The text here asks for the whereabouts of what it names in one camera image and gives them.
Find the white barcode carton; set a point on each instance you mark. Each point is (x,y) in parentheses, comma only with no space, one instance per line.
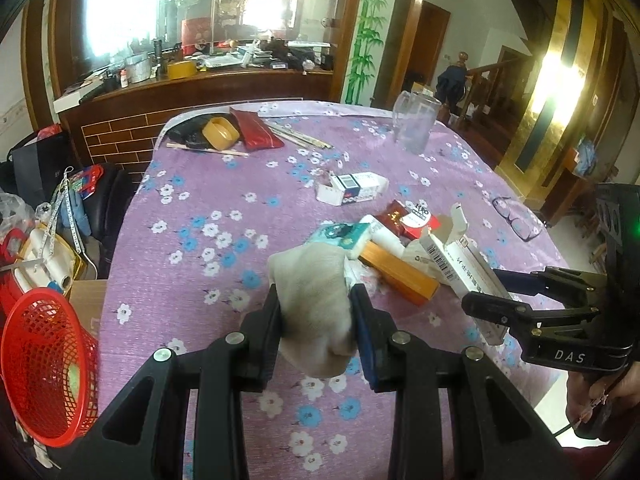
(460,265)

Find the wide brown tape roll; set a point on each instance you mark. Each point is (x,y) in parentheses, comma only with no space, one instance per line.
(181,70)

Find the white and blue cigarette pack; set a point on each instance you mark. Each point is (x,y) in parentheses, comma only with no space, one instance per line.
(357,186)

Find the dark jacket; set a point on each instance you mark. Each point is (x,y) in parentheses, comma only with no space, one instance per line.
(452,82)

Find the clear plastic bag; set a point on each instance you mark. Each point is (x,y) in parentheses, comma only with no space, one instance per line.
(15,215)

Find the yellow tray with white rolls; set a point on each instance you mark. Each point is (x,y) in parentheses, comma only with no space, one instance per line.
(42,260)

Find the beige cloth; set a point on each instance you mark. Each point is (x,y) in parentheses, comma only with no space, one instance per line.
(315,300)

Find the blue cloth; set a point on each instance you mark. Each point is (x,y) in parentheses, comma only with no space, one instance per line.
(75,212)

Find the white tube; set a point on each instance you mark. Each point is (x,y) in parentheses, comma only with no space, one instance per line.
(387,237)

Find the single wooden chopstick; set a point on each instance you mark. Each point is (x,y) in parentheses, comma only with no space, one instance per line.
(210,150)

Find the yellow tape roll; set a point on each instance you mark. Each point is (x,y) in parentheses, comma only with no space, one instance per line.
(221,132)

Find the bundle of chopsticks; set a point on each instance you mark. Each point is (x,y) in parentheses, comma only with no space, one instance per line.
(300,135)

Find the black leather sofa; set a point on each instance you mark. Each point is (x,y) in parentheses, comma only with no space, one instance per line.
(112,220)

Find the black paper bag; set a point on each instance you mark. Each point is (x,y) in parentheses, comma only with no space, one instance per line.
(37,170)

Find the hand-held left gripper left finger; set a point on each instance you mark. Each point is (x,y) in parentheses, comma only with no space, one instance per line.
(273,316)

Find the person's right hand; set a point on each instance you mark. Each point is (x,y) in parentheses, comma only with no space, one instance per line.
(587,392)

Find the white measuring tape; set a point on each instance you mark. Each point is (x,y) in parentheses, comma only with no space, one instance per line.
(64,200)

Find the flat white box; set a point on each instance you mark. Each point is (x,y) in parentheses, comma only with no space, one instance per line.
(67,102)

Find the crumpled white tissue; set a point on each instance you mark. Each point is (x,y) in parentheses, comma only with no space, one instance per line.
(361,275)

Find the orange rectangular box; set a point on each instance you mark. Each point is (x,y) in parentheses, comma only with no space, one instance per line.
(400,275)

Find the red plastic mesh basket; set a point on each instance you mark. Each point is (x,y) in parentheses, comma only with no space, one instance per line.
(45,365)

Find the teal cartoon tissue packet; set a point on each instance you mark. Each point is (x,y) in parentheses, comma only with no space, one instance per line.
(340,236)

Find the wooden brick-pattern counter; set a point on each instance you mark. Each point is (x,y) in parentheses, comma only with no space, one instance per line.
(130,125)

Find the purple floral tablecloth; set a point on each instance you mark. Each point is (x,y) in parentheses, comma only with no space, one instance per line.
(200,220)

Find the dark frame eyeglasses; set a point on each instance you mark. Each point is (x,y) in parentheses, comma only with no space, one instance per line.
(520,220)

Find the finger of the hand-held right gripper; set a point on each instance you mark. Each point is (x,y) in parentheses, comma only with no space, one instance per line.
(565,285)
(500,307)

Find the red printed shopping bag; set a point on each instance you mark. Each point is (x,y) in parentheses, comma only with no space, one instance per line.
(87,180)

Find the black plastic bag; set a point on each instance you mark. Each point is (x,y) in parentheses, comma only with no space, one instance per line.
(185,131)

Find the red pouch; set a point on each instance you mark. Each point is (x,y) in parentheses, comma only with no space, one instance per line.
(257,130)

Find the cardboard box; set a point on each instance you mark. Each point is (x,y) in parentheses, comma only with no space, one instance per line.
(87,305)

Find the red and white cigarette pack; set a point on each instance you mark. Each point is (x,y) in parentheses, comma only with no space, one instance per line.
(410,220)

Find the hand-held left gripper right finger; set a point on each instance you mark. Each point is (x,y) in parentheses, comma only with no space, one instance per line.
(361,327)

